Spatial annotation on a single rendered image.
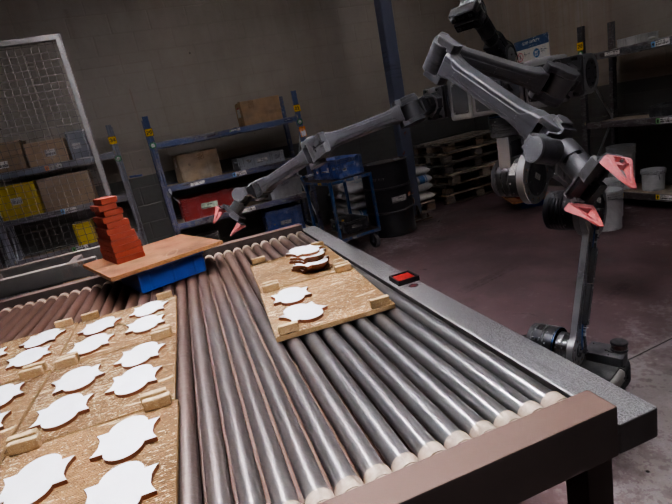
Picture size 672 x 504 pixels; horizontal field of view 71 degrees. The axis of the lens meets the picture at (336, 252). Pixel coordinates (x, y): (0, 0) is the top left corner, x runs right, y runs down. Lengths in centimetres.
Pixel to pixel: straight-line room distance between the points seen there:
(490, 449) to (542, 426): 10
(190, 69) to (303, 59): 153
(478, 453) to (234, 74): 628
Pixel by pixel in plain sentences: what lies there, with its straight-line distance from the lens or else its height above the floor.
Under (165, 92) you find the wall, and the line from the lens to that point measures 661.
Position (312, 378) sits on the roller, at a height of 92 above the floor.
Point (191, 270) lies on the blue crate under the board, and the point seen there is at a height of 95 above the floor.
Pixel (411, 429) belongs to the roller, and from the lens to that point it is 91.
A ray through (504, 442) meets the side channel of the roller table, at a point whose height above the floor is 95.
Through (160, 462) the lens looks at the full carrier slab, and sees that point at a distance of 99.
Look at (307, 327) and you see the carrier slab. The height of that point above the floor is 94.
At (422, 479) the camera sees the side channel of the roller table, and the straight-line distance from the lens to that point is 77.
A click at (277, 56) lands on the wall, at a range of 694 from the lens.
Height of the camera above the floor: 146
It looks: 15 degrees down
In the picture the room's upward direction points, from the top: 11 degrees counter-clockwise
